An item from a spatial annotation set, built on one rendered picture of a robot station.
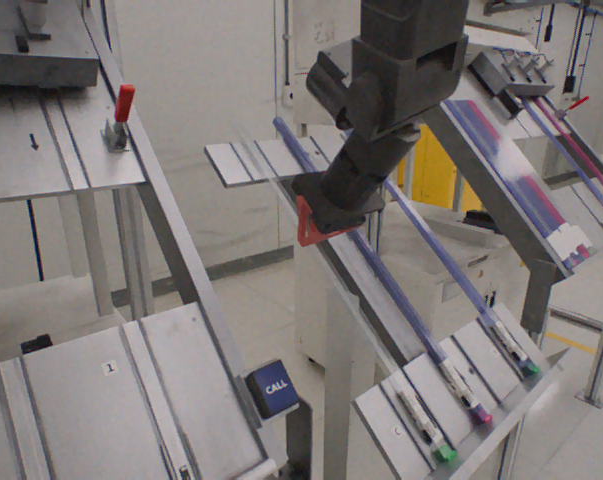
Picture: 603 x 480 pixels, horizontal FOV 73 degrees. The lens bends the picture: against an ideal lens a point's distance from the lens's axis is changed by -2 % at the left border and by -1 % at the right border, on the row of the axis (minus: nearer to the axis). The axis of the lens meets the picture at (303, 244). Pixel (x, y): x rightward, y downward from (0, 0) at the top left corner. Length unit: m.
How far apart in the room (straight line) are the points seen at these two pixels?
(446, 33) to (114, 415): 0.44
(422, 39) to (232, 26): 2.32
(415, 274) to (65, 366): 0.98
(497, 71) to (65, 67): 1.15
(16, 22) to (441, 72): 0.51
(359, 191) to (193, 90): 2.09
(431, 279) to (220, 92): 1.74
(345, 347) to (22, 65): 0.57
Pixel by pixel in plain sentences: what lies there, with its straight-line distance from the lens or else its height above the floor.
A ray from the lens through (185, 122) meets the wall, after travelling 2.44.
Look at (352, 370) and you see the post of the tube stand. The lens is 0.68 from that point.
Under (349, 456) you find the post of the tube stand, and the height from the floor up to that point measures 0.50.
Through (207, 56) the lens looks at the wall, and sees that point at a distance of 2.52.
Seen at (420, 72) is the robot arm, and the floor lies 1.10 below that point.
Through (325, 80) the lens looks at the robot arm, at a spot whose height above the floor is 1.10.
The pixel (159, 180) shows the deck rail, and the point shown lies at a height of 0.98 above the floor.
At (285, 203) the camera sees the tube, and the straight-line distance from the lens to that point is 0.54.
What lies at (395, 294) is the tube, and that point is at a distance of 0.55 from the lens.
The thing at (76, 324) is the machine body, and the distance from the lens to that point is 1.04.
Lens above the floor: 1.08
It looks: 19 degrees down
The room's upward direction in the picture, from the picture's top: straight up
